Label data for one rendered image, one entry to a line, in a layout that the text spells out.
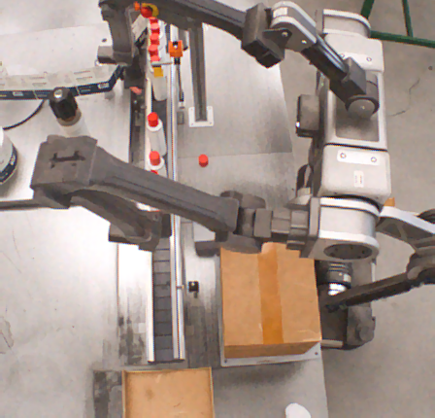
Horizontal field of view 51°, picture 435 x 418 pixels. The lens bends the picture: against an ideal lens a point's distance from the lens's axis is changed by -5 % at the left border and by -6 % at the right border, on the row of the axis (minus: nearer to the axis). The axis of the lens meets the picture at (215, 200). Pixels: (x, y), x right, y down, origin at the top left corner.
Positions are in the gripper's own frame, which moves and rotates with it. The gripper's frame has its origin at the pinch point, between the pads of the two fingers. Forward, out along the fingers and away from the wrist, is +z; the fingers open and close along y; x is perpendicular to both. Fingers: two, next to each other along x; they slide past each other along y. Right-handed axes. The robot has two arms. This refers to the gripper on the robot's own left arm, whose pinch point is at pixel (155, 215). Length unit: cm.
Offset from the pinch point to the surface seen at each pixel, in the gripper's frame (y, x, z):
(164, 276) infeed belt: -0.3, 21.4, 6.2
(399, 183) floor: -120, 25, 120
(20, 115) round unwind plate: 54, -28, 46
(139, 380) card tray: 8.4, 47.8, -10.3
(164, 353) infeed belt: 0.1, 39.2, -9.0
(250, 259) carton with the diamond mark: -25.0, 8.6, -14.2
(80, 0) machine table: 39, -75, 95
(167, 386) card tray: 0, 49, -12
